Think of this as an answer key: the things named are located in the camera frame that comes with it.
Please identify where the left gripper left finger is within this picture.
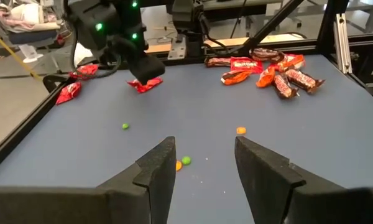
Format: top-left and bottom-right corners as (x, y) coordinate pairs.
(0, 136), (177, 224)

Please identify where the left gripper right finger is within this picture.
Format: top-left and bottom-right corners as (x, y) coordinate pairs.
(234, 136), (373, 224)

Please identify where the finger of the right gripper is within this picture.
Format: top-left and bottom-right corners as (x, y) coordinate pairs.
(127, 53), (166, 85)

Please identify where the brown candy bar packet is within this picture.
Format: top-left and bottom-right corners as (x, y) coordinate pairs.
(285, 68), (326, 95)
(272, 73), (300, 100)
(250, 47), (285, 64)
(204, 56), (233, 68)

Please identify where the white bagged bin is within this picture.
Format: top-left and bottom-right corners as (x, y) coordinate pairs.
(73, 42), (94, 67)

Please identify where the wooden side board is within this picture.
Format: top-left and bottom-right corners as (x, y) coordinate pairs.
(144, 32), (299, 54)

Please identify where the white stand foot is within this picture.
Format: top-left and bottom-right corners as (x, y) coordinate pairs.
(18, 43), (45, 64)

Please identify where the long yellow cable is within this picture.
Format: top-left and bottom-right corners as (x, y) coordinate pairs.
(0, 26), (44, 82)

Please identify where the black frame strut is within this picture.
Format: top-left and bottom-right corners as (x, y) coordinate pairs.
(236, 0), (305, 57)

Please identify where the silver aluminium extrusion post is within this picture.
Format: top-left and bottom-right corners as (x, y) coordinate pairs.
(333, 12), (354, 75)

